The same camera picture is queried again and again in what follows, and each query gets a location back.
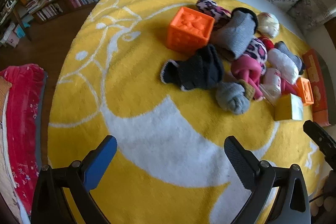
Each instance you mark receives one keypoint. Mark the large orange toy cube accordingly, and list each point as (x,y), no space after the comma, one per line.
(189,27)

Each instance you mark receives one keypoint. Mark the black sock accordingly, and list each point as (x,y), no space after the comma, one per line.
(199,71)

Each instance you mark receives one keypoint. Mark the orange cardboard box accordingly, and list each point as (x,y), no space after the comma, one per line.
(317,82)

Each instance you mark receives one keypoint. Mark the red floral blanket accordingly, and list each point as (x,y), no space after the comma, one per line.
(21,108)

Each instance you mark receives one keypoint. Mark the yellow and white blanket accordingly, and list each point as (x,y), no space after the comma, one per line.
(157,69)

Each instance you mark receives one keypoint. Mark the red knitted ball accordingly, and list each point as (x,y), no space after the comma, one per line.
(267,44)

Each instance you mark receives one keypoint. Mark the yellow green block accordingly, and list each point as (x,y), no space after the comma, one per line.
(286,108)

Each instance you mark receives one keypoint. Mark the white plastic bag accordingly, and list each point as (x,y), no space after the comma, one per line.
(283,64)

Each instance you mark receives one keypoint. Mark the small orange toy cube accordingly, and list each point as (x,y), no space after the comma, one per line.
(305,90)

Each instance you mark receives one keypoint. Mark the grey sock with dark cuff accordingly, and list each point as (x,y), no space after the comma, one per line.
(284,48)

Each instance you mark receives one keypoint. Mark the pastel white sock ball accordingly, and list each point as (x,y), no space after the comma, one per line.
(269,24)

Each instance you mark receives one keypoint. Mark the pink leopard print sock ball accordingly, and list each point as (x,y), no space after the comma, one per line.
(257,52)
(210,8)

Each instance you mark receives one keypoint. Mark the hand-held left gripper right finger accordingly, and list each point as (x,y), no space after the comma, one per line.
(237,161)

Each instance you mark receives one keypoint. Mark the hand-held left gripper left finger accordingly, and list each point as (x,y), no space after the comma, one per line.
(101,161)

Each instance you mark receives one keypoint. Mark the light grey sock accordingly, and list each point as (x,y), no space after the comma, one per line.
(236,35)

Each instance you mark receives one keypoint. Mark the grey knotted sock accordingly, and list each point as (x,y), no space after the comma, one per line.
(231,98)

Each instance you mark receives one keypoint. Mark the pink knotted foam tube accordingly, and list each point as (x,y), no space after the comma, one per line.
(246,69)

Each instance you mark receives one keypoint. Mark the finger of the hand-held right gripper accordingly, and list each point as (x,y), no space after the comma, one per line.
(321,138)

